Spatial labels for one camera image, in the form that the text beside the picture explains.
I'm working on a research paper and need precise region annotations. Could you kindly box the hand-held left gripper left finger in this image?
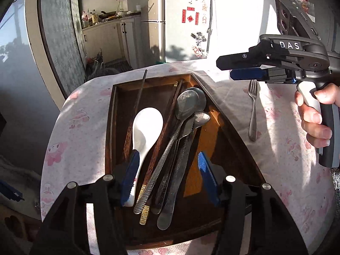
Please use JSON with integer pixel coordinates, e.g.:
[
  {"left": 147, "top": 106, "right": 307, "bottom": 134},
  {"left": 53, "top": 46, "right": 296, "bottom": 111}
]
[{"left": 29, "top": 149, "right": 141, "bottom": 255}]

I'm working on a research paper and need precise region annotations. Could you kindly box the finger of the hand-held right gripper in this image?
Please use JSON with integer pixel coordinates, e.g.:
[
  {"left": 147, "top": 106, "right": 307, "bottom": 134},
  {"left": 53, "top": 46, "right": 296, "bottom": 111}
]
[
  {"left": 229, "top": 68, "right": 268, "bottom": 81},
  {"left": 216, "top": 51, "right": 257, "bottom": 71}
]

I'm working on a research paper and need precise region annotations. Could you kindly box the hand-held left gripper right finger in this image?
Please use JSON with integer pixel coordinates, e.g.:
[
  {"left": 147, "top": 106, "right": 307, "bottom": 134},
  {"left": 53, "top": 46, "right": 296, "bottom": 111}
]
[{"left": 197, "top": 151, "right": 309, "bottom": 255}]

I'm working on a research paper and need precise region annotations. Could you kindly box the wooden tray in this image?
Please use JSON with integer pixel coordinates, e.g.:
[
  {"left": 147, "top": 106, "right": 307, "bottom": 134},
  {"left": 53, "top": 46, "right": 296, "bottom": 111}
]
[{"left": 105, "top": 73, "right": 266, "bottom": 250}]

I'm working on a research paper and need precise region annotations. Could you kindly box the metal fork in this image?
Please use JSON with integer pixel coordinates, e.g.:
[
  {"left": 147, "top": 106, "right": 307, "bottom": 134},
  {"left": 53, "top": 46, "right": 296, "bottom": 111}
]
[{"left": 247, "top": 79, "right": 259, "bottom": 142}]

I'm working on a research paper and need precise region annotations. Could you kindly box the white ceramic spoon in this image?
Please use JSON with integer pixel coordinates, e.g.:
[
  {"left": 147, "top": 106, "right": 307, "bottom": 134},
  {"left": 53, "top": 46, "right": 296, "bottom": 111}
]
[{"left": 123, "top": 107, "right": 164, "bottom": 208}]

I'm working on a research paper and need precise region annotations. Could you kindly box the small metal spoon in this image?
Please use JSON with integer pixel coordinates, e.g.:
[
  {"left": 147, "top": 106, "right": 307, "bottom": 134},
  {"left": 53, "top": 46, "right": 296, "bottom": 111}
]
[{"left": 157, "top": 112, "right": 211, "bottom": 231}]

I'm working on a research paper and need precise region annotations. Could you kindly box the metal spoon with textured handle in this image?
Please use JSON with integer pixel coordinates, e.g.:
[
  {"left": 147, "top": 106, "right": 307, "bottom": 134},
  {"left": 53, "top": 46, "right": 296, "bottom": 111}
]
[{"left": 133, "top": 90, "right": 200, "bottom": 215}]

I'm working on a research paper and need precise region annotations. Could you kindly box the person's right forearm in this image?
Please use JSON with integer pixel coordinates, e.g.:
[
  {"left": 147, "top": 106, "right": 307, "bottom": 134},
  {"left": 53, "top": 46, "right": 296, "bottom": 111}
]
[{"left": 329, "top": 166, "right": 340, "bottom": 192}]

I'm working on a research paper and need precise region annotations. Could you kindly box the person's right hand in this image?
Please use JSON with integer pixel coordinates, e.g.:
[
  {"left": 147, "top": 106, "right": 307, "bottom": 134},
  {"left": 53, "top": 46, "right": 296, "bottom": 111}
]
[{"left": 294, "top": 82, "right": 340, "bottom": 148}]

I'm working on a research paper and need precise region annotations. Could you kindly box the grey door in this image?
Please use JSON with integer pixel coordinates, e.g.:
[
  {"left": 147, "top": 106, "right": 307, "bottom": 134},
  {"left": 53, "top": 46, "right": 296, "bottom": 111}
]
[{"left": 284, "top": 0, "right": 340, "bottom": 59}]

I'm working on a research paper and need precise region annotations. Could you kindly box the white refrigerator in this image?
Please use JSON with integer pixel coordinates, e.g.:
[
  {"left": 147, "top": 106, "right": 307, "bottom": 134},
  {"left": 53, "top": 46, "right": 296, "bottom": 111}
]
[{"left": 141, "top": 0, "right": 213, "bottom": 63}]

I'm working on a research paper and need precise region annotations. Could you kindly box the pink printed tablecloth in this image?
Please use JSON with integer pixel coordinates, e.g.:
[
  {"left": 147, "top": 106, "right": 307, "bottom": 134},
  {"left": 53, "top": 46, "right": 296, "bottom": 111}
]
[{"left": 40, "top": 58, "right": 336, "bottom": 255}]

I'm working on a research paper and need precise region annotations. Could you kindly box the pile of plastic bags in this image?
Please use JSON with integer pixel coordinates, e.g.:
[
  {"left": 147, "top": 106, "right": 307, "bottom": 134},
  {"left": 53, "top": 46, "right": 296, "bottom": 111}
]
[{"left": 85, "top": 49, "right": 133, "bottom": 81}]

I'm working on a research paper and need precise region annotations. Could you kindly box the blue plastic object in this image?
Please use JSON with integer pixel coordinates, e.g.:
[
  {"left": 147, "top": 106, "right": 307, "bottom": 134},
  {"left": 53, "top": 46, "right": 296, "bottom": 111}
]
[{"left": 0, "top": 181, "right": 25, "bottom": 203}]

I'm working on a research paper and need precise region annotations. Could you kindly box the kitchen cabinet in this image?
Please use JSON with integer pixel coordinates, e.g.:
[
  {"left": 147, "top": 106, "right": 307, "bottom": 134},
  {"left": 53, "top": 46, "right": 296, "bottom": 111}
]
[{"left": 81, "top": 16, "right": 142, "bottom": 68}]

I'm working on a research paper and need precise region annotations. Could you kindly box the patterned glass sliding door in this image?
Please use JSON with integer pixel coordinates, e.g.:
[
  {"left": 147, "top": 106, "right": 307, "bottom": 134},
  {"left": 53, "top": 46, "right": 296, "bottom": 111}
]
[{"left": 25, "top": 0, "right": 88, "bottom": 107}]

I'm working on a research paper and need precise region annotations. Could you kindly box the wall calendar with red ornament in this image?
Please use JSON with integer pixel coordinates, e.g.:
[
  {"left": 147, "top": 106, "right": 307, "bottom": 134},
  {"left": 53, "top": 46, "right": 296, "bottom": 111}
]
[{"left": 295, "top": 0, "right": 317, "bottom": 23}]

